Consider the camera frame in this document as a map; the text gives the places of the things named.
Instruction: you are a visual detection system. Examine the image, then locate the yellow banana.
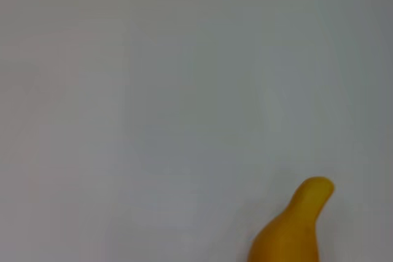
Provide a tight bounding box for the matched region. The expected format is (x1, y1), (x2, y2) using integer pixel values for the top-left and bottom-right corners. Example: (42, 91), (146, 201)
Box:
(247, 176), (336, 262)

